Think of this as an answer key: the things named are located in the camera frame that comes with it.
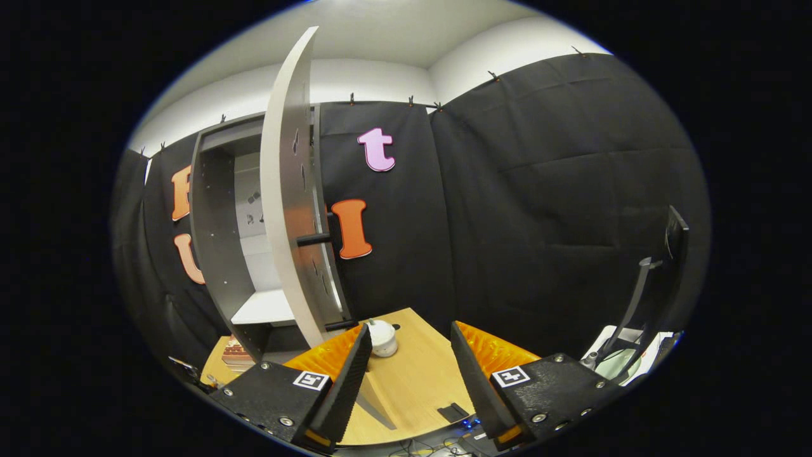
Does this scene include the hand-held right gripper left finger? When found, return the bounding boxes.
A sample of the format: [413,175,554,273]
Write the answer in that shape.
[209,322,375,454]

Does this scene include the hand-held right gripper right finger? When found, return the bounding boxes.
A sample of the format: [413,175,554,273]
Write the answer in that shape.
[449,321,625,451]

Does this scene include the dark grey cabinet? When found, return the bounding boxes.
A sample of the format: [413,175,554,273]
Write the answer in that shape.
[189,105,324,362]

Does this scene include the black door handle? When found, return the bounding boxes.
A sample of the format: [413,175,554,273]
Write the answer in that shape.
[296,213,359,332]

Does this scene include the grey cabinet door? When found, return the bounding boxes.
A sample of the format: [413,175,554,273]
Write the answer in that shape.
[260,25,397,431]

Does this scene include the white cabinet shelf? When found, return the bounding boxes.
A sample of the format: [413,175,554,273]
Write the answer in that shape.
[230,289,299,326]

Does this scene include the black flat device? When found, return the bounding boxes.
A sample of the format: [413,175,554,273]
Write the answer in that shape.
[436,402,470,424]

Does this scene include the white round jar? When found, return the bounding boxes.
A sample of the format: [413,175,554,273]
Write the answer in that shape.
[367,319,399,358]

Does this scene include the black backdrop cloth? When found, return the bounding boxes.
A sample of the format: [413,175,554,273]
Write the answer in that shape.
[111,52,712,375]

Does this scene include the row of cloth clips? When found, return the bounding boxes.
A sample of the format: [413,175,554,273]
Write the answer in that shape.
[138,46,587,156]

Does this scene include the cable bundle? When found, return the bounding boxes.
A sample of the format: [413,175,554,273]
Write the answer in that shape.
[387,435,483,457]

